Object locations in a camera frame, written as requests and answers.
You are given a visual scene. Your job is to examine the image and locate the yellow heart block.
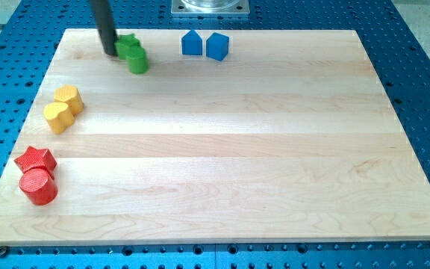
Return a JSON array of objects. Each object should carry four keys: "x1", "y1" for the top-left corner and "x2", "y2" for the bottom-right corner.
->
[{"x1": 43, "y1": 102, "x2": 75, "y2": 135}]

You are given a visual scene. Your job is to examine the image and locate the yellow hexagon block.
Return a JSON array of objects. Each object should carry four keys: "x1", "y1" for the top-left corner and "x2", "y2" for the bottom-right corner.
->
[{"x1": 54, "y1": 84, "x2": 84, "y2": 115}]

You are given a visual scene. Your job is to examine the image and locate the red star block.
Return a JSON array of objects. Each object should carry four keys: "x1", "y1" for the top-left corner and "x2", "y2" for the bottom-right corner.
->
[{"x1": 14, "y1": 146, "x2": 57, "y2": 179}]

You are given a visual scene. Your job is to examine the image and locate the blue cube block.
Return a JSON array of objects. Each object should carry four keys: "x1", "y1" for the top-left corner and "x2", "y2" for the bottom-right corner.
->
[{"x1": 206, "y1": 33, "x2": 229, "y2": 61}]

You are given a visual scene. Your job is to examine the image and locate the blue pentagon house block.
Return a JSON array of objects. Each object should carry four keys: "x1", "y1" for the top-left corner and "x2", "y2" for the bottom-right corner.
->
[{"x1": 181, "y1": 30, "x2": 203, "y2": 55}]

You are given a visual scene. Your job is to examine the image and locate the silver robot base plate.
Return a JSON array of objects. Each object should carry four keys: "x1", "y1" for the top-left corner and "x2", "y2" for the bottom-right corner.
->
[{"x1": 171, "y1": 0, "x2": 250, "y2": 15}]

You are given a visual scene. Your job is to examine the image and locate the green cylinder block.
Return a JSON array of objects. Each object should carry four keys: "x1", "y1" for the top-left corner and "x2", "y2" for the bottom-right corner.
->
[{"x1": 126, "y1": 47, "x2": 149, "y2": 74}]

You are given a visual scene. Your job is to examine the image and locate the green star block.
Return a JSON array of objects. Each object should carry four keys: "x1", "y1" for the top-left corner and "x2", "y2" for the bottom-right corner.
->
[{"x1": 114, "y1": 34, "x2": 140, "y2": 60}]

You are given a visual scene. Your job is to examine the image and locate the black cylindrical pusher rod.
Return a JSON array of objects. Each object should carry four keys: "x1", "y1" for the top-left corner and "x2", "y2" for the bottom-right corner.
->
[{"x1": 89, "y1": 0, "x2": 117, "y2": 56}]

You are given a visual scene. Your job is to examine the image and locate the light wooden board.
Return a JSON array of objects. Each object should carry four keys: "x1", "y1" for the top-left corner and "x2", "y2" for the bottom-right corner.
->
[{"x1": 0, "y1": 28, "x2": 430, "y2": 246}]

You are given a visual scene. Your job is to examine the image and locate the red cylinder block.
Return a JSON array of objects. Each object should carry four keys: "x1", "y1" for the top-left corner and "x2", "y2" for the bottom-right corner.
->
[{"x1": 19, "y1": 168, "x2": 58, "y2": 205}]

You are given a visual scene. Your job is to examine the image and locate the left board clamp screw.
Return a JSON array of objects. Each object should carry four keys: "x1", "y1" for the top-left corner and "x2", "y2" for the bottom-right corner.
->
[{"x1": 0, "y1": 246, "x2": 9, "y2": 258}]

